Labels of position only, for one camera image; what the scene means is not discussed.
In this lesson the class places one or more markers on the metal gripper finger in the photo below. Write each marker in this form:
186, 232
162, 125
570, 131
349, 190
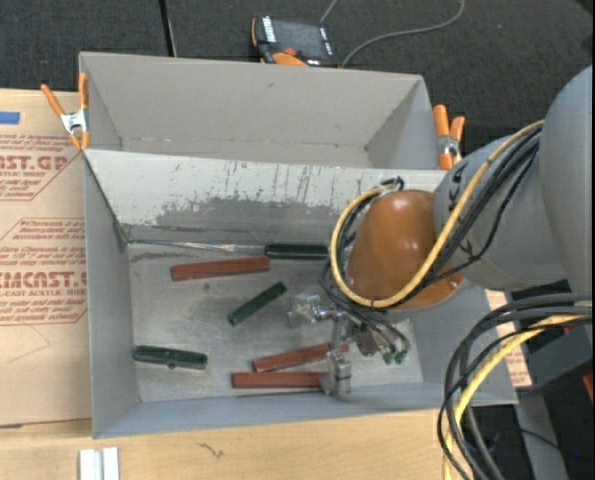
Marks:
304, 309
339, 374

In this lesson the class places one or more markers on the dark green flat block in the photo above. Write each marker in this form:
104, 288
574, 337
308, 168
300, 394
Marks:
172, 357
297, 251
256, 304

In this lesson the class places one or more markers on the red-brown flat block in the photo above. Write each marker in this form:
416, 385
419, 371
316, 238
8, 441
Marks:
219, 268
292, 358
277, 380

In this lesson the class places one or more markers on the grey metal bin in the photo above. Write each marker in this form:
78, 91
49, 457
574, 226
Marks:
187, 318

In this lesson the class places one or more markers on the brown cardboard board, red print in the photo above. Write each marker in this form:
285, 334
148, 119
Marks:
37, 358

